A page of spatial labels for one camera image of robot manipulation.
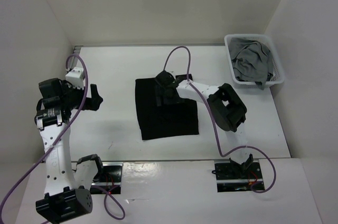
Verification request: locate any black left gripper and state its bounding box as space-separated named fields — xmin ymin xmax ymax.
xmin=61 ymin=80 xmax=102 ymax=110

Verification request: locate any black skirt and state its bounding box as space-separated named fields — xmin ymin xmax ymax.
xmin=135 ymin=78 xmax=199 ymax=141

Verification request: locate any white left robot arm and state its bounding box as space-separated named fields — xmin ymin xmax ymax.
xmin=35 ymin=78 xmax=105 ymax=223

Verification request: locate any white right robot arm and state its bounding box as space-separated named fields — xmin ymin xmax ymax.
xmin=155 ymin=70 xmax=254 ymax=178

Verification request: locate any grey skirt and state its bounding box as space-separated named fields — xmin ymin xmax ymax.
xmin=229 ymin=38 xmax=274 ymax=90

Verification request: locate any white perforated plastic basket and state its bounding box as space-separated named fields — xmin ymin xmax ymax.
xmin=224 ymin=34 xmax=285 ymax=88

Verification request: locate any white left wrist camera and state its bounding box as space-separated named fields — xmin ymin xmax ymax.
xmin=65 ymin=67 xmax=85 ymax=89

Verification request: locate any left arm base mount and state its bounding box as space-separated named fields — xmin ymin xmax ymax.
xmin=90 ymin=162 xmax=123 ymax=195

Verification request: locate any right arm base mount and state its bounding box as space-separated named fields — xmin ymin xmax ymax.
xmin=211 ymin=161 xmax=265 ymax=192

